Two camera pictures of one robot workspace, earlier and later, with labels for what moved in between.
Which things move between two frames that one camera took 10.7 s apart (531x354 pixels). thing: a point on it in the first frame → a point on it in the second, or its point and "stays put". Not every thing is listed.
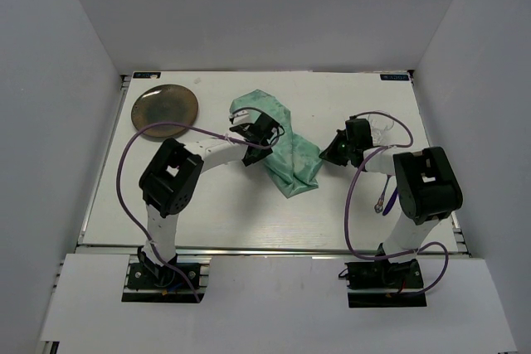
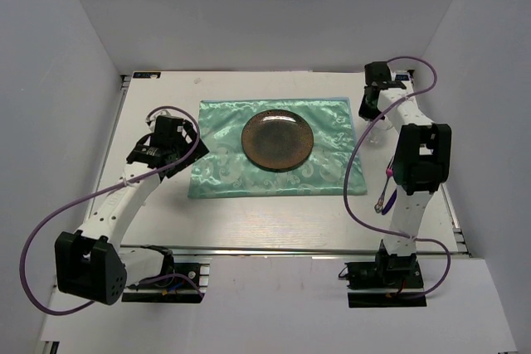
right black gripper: x=331 y=154 → x=367 y=113
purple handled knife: x=391 y=201 stays put
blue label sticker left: x=146 y=75 stays put
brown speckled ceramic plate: x=165 y=103 → x=277 y=141
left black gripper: x=250 y=160 → x=200 y=152
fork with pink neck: x=378 y=207 stays put
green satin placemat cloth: x=294 y=166 → x=333 y=166
